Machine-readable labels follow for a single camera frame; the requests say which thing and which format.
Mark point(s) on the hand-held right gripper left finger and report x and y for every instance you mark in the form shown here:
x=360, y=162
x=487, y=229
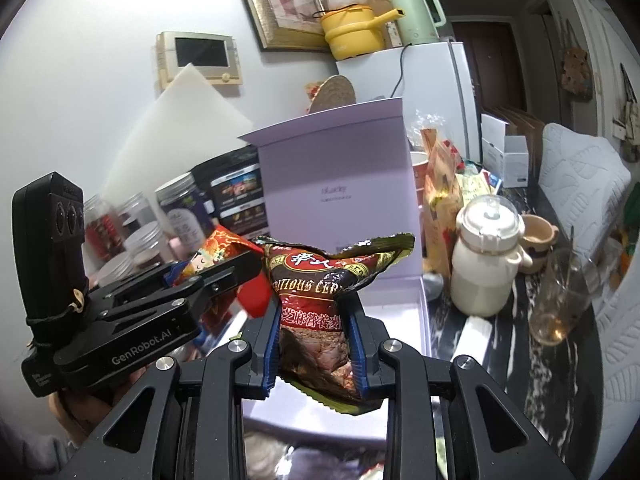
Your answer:
x=272, y=355

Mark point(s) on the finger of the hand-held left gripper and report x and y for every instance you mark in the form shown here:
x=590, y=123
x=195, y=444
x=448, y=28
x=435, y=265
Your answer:
x=225, y=280
x=150, y=279

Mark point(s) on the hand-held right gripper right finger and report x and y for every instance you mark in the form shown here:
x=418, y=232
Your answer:
x=357, y=360

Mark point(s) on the red gold snack packet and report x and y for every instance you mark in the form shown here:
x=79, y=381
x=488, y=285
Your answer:
x=215, y=247

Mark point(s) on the brown cereal packet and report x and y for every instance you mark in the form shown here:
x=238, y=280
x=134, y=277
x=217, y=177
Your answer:
x=310, y=310

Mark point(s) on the lavender gift box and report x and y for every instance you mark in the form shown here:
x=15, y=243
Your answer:
x=340, y=170

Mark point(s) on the person's left hand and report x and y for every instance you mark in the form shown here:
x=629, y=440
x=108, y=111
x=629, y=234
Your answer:
x=80, y=405

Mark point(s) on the group of clear spice jars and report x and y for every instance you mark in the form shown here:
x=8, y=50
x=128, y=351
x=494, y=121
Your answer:
x=145, y=230

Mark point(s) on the black printed box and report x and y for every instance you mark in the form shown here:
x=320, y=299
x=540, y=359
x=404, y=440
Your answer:
x=235, y=190

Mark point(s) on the cream lidded water jug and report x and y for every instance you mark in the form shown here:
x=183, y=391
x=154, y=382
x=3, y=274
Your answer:
x=480, y=265

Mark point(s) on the white foam board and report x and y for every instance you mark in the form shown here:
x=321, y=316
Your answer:
x=185, y=125

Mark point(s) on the orange snack bag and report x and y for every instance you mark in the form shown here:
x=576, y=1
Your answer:
x=440, y=195

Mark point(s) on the clear glass cup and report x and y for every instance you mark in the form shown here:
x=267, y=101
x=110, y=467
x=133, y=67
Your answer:
x=560, y=305

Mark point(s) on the woven trivet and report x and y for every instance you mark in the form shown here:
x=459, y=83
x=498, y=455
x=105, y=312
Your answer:
x=332, y=92

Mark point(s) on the brown ceramic cup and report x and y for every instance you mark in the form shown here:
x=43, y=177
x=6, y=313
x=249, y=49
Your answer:
x=540, y=240

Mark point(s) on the white cardboard boxes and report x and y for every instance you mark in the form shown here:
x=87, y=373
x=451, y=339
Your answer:
x=505, y=155

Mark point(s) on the large grey leaf-pattern chair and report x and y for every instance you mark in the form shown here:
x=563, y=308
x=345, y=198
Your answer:
x=620, y=350

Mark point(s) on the yellow pot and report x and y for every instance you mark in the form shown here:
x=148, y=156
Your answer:
x=350, y=35

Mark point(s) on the white fridge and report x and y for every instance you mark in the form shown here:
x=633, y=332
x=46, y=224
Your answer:
x=435, y=85

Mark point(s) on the small grey leaf-pattern chair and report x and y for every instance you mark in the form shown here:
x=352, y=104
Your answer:
x=580, y=180

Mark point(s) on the framed picture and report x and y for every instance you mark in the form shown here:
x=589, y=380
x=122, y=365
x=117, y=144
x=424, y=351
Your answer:
x=285, y=0

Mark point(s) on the green electric kettle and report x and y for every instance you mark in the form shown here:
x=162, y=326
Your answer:
x=412, y=17

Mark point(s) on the dark wooden door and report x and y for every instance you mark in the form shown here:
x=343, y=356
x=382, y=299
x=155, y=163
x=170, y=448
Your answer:
x=492, y=60

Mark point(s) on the brown tote bag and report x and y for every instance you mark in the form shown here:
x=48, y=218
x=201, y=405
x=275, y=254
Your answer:
x=575, y=70

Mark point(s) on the wall intercom panel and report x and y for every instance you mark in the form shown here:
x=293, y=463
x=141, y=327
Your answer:
x=200, y=55

